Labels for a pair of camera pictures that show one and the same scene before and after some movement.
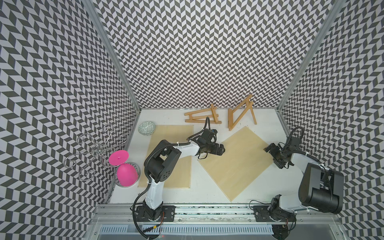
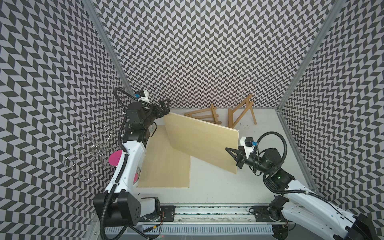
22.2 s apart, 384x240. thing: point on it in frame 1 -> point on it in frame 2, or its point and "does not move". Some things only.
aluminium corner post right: (333, 15) does not move
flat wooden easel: (193, 120) does not move
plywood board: (180, 176) does not move
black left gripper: (215, 151) -> (165, 109)
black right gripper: (280, 163) -> (239, 154)
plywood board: (243, 164) -> (207, 141)
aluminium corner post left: (91, 6) does not move
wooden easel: (231, 124) does not move
